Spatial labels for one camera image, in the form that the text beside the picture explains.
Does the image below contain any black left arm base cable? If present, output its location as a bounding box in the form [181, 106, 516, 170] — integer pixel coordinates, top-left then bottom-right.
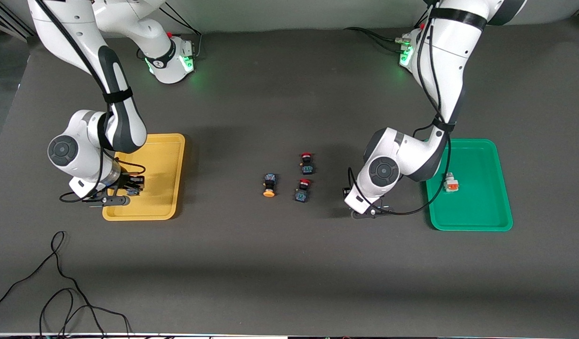
[344, 9, 429, 53]

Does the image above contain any green plastic tray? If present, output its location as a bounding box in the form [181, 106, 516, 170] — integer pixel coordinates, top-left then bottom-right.
[425, 138, 514, 232]

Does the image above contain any yellow plastic tray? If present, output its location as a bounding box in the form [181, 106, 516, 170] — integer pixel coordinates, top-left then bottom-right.
[102, 133, 186, 221]

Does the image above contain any loose thin black cable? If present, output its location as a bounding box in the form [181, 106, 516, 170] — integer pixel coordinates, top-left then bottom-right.
[0, 230, 132, 338]

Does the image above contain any black right arm base cable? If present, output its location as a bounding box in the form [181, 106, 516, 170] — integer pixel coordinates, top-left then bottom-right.
[160, 5, 203, 59]

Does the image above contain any aluminium frame rail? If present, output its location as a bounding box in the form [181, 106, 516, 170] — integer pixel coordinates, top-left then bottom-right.
[0, 0, 36, 43]

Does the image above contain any black arm base cable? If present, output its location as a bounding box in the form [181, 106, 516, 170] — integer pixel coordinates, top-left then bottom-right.
[160, 5, 203, 59]
[344, 9, 429, 53]

